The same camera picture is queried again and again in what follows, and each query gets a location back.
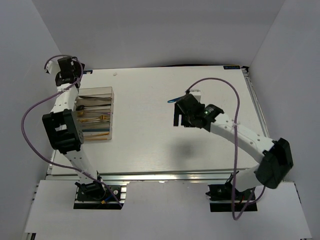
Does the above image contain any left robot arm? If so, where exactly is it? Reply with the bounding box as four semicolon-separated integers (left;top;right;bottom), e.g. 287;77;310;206
42;55;106;200

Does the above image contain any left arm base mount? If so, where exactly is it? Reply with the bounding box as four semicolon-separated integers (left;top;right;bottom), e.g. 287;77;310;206
73;181;122;210

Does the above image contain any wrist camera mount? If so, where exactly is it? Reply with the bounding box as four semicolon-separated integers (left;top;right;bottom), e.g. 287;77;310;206
44;60;61;76
185;88;201;103

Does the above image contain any purple cable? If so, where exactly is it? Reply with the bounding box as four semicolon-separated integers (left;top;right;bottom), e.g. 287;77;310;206
186;77;267;221
21;54;123;208

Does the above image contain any iridescent rainbow fork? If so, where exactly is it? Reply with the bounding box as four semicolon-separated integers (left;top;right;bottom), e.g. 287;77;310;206
82;127;110;133

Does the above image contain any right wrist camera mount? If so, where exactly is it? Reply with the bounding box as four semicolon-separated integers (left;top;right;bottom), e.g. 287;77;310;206
185;88;201;103

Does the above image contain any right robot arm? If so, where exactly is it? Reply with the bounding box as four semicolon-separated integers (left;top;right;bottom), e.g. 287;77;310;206
173;93;294;200

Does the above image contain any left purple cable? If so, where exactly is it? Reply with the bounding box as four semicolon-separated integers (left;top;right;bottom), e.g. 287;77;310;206
21;54;123;208

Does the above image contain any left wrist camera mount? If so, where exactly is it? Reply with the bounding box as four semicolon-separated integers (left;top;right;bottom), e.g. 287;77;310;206
44;60;61;76

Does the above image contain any black knife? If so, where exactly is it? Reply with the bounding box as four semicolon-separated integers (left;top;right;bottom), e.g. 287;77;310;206
76;96;113;105

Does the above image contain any gold fork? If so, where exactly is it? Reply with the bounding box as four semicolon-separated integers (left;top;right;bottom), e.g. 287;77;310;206
77;114;111;123

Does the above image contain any orange chopstick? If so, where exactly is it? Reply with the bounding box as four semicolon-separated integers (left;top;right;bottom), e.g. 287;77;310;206
83;132;110;141

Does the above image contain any black spoon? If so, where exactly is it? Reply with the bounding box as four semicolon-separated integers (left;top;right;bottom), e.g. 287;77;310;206
76;104;113;111

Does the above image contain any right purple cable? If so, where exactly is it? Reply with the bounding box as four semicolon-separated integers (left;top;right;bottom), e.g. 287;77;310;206
186;77;267;221

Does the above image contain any blue knife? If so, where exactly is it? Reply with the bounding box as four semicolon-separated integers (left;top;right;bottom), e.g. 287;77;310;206
167;97;180;104

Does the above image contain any clear compartment organizer tray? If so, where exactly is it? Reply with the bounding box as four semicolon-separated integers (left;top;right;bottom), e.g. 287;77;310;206
75;86;114;141

